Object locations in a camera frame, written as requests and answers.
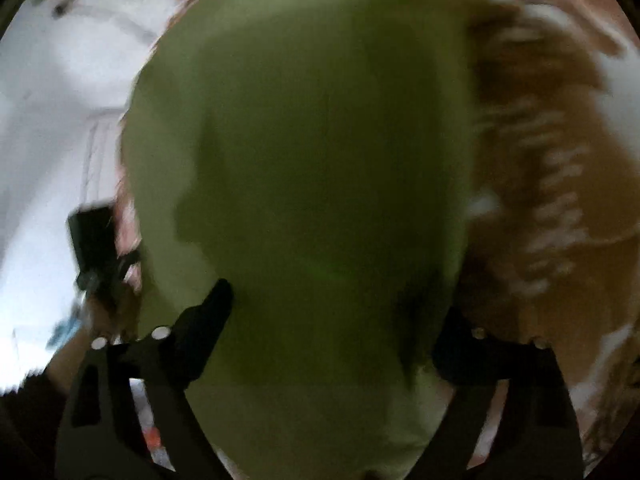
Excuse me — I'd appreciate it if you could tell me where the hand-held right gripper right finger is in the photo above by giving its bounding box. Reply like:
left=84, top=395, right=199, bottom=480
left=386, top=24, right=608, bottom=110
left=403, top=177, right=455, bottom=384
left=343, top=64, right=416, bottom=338
left=412, top=307, right=583, bottom=480

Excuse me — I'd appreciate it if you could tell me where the olive green garment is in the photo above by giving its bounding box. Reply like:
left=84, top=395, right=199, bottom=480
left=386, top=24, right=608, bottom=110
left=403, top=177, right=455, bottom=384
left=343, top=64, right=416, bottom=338
left=117, top=0, right=481, bottom=480

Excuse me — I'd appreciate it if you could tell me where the teal object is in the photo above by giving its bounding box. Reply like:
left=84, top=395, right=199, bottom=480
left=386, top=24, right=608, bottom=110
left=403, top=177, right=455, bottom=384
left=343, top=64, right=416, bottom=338
left=47, top=317, right=83, bottom=350

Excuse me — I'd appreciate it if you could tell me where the brown floral printed blanket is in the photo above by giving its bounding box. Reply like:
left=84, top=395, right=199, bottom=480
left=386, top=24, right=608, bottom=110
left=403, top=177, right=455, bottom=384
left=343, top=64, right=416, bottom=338
left=112, top=0, right=640, bottom=471

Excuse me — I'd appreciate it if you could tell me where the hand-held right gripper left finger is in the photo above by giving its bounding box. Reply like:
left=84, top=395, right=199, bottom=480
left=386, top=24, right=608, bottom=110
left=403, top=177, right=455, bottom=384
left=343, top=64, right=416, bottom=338
left=55, top=278, right=234, bottom=480

